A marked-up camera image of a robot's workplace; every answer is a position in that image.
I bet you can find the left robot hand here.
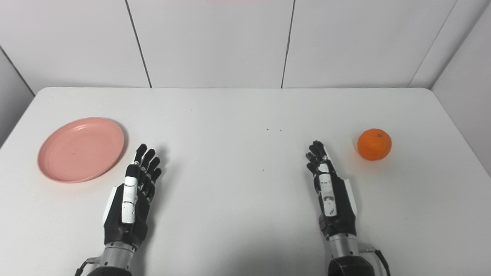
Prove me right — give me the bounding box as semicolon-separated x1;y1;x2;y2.
102;144;163;251

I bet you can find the orange fruit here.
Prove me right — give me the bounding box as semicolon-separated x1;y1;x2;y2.
357;128;392;161

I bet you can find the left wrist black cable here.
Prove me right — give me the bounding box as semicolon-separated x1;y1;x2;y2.
74;257;101;276

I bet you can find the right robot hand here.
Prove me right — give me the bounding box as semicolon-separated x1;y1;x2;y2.
305;140;358;240

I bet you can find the pink plate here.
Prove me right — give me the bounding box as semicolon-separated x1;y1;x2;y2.
38;117;125;183

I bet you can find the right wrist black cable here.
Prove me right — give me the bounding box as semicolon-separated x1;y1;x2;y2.
360;247;392;276

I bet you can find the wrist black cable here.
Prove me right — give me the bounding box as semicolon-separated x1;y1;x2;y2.
360;247;392;276
74;257;101;276

